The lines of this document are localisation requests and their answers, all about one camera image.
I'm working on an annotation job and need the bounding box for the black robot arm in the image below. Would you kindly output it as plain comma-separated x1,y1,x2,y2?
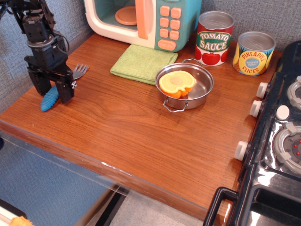
0,0,76,104

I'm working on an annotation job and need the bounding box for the pineapple slices can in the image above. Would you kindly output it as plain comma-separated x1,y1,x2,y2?
232,31,276,76

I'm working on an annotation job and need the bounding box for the blue handled metal fork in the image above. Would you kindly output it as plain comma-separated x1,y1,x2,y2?
40,64,88,112

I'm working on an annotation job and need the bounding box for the green folded cloth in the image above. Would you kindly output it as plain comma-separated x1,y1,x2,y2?
110,44,178,85

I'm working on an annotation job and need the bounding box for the orange object bottom left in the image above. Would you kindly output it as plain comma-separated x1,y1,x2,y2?
9,216,33,226

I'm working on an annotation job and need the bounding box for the small steel pan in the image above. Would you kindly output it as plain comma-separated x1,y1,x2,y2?
155,58,214,113

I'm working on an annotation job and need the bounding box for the black toy stove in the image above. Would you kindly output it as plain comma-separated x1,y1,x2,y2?
204,41,301,226

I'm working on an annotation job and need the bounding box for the teal toy microwave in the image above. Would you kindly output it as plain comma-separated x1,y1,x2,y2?
84,0,202,52

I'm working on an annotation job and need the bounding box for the tomato sauce can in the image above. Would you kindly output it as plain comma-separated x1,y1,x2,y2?
195,11,234,66

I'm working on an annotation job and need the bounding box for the orange toy pepper half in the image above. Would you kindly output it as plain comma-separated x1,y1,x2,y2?
159,71,196,99

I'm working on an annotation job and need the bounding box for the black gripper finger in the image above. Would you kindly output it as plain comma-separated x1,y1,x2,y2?
55,81,75,104
28,69,52,96

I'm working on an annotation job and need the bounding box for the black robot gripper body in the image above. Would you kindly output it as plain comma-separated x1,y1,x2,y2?
25,35,74,82

